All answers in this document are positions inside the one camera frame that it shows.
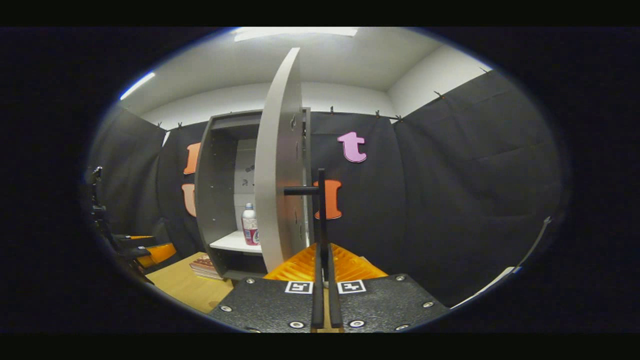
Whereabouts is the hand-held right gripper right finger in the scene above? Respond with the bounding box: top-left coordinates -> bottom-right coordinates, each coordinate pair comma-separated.
325,243 -> 451,333

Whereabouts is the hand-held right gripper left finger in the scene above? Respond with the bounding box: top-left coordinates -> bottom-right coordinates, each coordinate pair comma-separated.
207,243 -> 325,333

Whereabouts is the black cabinet door handle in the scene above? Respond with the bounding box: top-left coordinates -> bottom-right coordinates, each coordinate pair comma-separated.
284,168 -> 328,251

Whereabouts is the grey cabinet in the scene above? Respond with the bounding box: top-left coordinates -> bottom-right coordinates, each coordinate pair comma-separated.
194,107 -> 313,282

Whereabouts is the silver bottle with red label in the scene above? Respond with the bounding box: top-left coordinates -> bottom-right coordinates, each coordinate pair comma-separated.
241,202 -> 260,247

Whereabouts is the white cabinet door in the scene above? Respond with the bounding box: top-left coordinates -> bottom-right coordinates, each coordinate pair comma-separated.
253,47 -> 307,273

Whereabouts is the white cabinet shelf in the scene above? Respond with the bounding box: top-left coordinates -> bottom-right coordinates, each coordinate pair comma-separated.
209,230 -> 263,254

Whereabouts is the reddish brown book stack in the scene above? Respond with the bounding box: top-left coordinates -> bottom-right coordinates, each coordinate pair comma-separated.
189,254 -> 224,281

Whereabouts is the black backdrop cloth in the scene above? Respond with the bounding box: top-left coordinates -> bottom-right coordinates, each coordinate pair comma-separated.
85,70 -> 568,308

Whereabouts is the ceiling light tube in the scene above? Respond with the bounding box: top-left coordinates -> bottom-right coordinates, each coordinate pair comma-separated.
119,71 -> 157,101

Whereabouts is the white sheet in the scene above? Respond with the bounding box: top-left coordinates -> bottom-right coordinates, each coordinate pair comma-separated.
450,266 -> 523,310

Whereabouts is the black curved stand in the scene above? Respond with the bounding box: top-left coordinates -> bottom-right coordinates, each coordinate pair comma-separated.
515,216 -> 553,271

